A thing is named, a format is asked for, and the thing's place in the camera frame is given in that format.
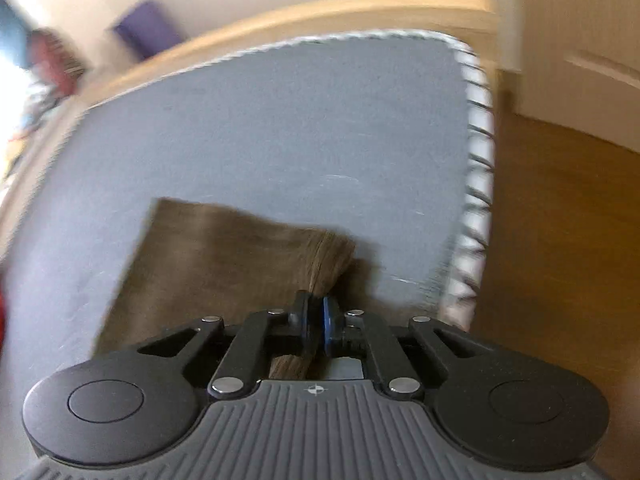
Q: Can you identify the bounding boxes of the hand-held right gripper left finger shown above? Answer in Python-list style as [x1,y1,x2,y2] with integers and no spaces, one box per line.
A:
[135,291,321,401]

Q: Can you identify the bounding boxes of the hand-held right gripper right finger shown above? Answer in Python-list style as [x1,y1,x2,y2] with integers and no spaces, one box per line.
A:
[322,296,481,401]

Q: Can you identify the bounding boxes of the brown corduroy pants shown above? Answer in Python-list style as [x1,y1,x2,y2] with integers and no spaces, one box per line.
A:
[95,198,357,381]

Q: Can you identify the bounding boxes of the grey mattress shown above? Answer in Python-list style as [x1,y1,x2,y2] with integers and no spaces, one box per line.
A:
[0,29,501,363]

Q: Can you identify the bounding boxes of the purple object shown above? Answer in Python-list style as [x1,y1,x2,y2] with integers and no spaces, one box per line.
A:
[112,0,187,63]

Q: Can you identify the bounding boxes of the white door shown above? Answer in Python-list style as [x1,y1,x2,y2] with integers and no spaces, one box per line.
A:
[514,0,640,153]

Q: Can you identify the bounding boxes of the reddish-brown object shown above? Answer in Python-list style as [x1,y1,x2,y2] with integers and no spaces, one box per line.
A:
[27,27,89,100]

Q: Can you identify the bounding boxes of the blue cloth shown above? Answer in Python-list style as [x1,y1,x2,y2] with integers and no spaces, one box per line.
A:
[0,0,34,73]

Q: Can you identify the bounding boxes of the light wooden bed frame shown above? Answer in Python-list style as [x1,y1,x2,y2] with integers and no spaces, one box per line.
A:
[0,0,502,221]

